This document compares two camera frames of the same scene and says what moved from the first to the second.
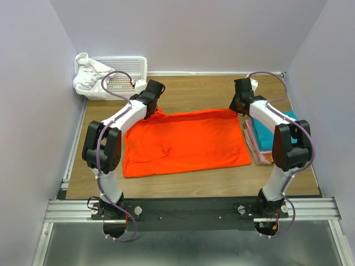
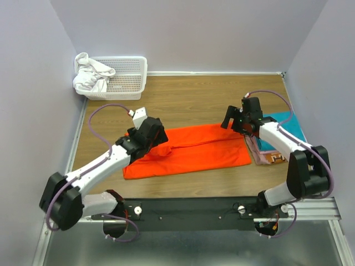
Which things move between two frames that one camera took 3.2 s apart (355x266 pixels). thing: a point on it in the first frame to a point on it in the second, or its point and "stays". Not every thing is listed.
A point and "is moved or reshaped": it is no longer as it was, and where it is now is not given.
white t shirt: (89, 74) stays
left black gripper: (150, 114) to (161, 137)
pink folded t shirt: (250, 133) stays
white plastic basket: (118, 83) stays
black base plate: (190, 214) stays
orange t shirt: (177, 141) is moved or reshaped
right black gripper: (233, 107) to (232, 112)
